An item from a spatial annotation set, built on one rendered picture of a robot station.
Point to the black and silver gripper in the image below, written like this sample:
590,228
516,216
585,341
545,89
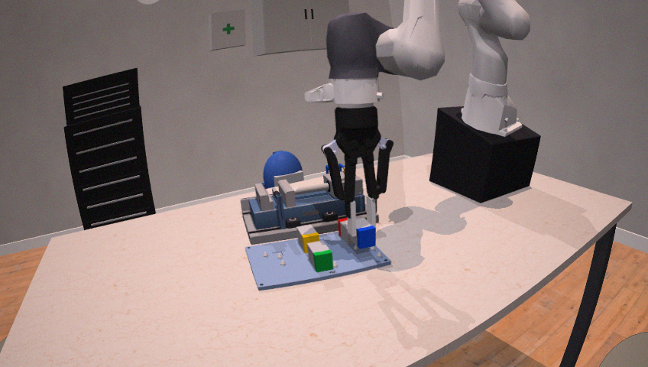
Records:
355,144

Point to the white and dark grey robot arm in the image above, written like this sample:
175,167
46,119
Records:
359,47

